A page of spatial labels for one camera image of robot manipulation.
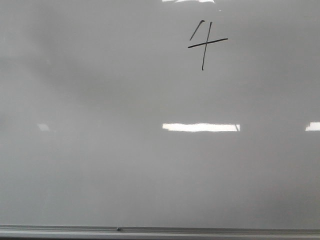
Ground white whiteboard with aluminium frame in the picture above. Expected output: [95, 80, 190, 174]
[0, 0, 320, 240]

